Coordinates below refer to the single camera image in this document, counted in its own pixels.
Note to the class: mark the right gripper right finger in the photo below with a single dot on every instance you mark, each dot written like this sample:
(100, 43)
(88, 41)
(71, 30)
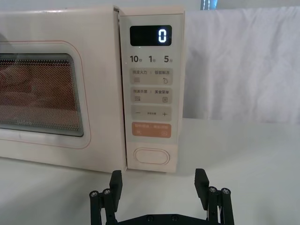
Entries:
(202, 187)

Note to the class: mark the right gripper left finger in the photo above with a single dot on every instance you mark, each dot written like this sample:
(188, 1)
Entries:
(114, 187)

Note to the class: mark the white table cloth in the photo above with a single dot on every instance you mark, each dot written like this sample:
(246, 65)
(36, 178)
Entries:
(234, 164)

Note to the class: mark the cream microwave oven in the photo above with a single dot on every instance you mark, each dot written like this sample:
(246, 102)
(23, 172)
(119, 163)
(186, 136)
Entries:
(100, 93)

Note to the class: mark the oven control panel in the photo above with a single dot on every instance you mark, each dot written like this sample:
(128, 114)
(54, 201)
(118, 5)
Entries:
(152, 98)

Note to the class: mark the white curtain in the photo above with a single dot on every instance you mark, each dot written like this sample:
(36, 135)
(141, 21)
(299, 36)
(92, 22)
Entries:
(246, 65)

